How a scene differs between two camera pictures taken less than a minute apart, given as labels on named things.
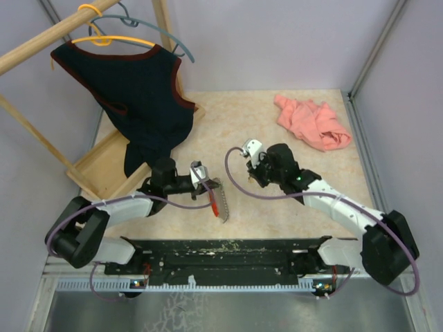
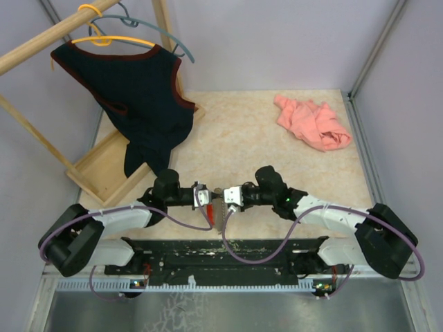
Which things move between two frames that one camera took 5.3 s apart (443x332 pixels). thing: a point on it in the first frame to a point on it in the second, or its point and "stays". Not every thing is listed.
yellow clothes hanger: (101, 40) stays
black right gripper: (255, 173) to (245, 206)
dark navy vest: (137, 93) stays
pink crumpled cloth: (315, 124) stays
